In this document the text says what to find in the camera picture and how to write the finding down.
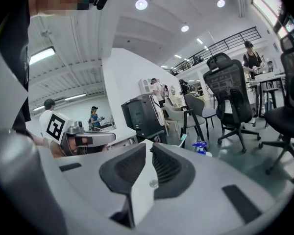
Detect blue-capped white bottle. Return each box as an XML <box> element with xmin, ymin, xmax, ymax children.
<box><xmin>192</xmin><ymin>141</ymin><xmax>213</xmax><ymax>158</ymax></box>

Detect black mesh office chair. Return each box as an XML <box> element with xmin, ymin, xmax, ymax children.
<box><xmin>258</xmin><ymin>34</ymin><xmax>294</xmax><ymax>183</ymax></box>
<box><xmin>202</xmin><ymin>52</ymin><xmax>262</xmax><ymax>154</ymax></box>

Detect white arched cabinet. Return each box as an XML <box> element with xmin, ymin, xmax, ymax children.
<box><xmin>138</xmin><ymin>78</ymin><xmax>154</xmax><ymax>95</ymax></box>

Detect white desk with black legs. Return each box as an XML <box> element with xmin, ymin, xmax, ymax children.
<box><xmin>249</xmin><ymin>73</ymin><xmax>286</xmax><ymax>118</ymax></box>

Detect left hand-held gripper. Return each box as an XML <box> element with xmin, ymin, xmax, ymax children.
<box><xmin>46</xmin><ymin>111</ymin><xmax>117</xmax><ymax>157</ymax></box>

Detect large white sink basin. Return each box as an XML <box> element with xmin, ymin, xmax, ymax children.
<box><xmin>131</xmin><ymin>140</ymin><xmax>213</xmax><ymax>227</ymax></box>

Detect person's left hand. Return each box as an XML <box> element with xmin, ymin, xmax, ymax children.
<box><xmin>49</xmin><ymin>140</ymin><xmax>70</xmax><ymax>158</ymax></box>

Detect black machine housing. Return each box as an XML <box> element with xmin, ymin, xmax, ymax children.
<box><xmin>121</xmin><ymin>94</ymin><xmax>168</xmax><ymax>144</ymax></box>

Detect person's black shirt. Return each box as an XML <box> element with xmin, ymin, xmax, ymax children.
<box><xmin>0</xmin><ymin>0</ymin><xmax>32</xmax><ymax>136</ymax></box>

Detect person's left forearm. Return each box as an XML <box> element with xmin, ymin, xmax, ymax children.
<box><xmin>28</xmin><ymin>131</ymin><xmax>45</xmax><ymax>146</ymax></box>

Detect teal toothbrush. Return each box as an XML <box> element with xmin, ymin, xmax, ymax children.
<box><xmin>178</xmin><ymin>134</ymin><xmax>188</xmax><ymax>148</ymax></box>

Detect dark grey dining chair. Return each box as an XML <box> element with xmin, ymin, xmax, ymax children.
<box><xmin>184</xmin><ymin>94</ymin><xmax>217</xmax><ymax>141</ymax></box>

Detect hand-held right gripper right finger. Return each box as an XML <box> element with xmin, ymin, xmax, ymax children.
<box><xmin>134</xmin><ymin>142</ymin><xmax>294</xmax><ymax>235</ymax></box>

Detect long tube ceiling light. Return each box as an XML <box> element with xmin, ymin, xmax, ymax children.
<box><xmin>29</xmin><ymin>47</ymin><xmax>56</xmax><ymax>65</ymax></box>
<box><xmin>63</xmin><ymin>94</ymin><xmax>87</xmax><ymax>101</ymax></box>

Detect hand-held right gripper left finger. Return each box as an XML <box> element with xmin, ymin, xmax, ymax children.
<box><xmin>38</xmin><ymin>142</ymin><xmax>147</xmax><ymax>235</ymax></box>

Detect black balcony railing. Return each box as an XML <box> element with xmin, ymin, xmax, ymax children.
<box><xmin>170</xmin><ymin>26</ymin><xmax>262</xmax><ymax>75</ymax></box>

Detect beige dining chair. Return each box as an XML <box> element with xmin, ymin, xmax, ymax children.
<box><xmin>163</xmin><ymin>102</ymin><xmax>187</xmax><ymax>135</ymax></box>

